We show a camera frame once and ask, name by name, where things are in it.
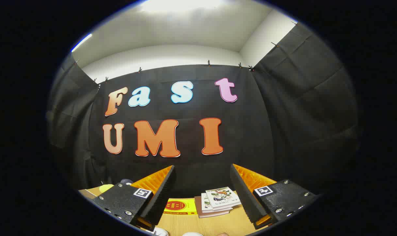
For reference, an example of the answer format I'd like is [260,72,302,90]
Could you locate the yellow book with red circle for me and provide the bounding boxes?
[163,198,198,215]

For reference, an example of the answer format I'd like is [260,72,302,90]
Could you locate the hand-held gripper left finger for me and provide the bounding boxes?
[93,165,177,232]

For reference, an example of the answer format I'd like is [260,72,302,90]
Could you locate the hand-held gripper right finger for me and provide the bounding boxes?
[230,164,319,230]

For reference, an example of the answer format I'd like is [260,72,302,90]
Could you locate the white illustrated book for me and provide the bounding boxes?
[201,193,233,213]
[205,187,241,209]

